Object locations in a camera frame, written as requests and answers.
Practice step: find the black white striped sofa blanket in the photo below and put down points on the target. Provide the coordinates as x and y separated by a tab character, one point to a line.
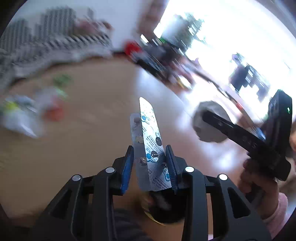
57	35

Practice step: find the silver pill blister pack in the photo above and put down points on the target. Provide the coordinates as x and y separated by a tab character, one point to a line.
149	155

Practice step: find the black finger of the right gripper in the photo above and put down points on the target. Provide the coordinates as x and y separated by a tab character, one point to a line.
270	162

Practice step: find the black metal rack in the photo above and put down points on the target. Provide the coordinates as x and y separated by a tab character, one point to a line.
165	62

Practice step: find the clear crumpled plastic bag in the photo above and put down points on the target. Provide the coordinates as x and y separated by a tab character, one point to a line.
27	120

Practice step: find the pink sleeve forearm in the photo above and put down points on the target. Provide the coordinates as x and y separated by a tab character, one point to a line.
279	218

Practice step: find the small green carton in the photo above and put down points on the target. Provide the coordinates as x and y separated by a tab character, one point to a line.
62	80

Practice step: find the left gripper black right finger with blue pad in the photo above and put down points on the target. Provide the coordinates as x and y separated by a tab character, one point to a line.
233	217

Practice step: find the red plastic bag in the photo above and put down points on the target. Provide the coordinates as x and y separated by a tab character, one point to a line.
132	47

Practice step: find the red box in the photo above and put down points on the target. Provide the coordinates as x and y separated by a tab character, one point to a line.
55	113

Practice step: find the yellow green snack bag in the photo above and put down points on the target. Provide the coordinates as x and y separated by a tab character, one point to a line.
10	106

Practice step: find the potted green plant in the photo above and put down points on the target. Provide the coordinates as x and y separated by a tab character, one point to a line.
181	32

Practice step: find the person's right hand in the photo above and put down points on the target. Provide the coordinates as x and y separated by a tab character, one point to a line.
249	176

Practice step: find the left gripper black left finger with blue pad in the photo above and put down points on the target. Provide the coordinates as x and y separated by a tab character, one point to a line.
83	208

